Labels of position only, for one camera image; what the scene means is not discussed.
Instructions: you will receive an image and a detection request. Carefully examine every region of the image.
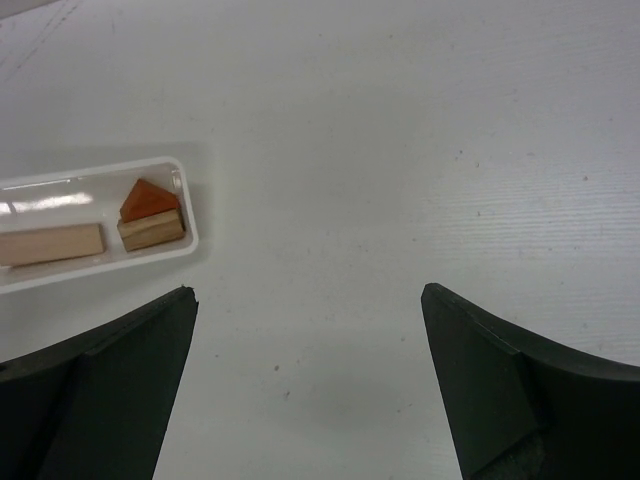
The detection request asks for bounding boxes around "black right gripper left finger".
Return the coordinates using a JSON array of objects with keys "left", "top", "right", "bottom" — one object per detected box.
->
[{"left": 1, "top": 286, "right": 198, "bottom": 479}]

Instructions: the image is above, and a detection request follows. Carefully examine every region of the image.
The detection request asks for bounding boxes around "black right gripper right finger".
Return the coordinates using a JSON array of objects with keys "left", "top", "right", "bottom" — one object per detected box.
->
[{"left": 421, "top": 283, "right": 639, "bottom": 479}]

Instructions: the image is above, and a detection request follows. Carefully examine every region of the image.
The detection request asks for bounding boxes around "dark striped wood block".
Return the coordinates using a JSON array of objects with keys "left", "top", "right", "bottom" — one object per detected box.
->
[{"left": 117, "top": 209, "right": 186, "bottom": 252}]

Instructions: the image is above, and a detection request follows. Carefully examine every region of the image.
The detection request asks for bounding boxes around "orange triangular wood block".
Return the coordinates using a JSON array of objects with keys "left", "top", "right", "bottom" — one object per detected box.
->
[{"left": 120, "top": 178, "right": 180, "bottom": 223}]

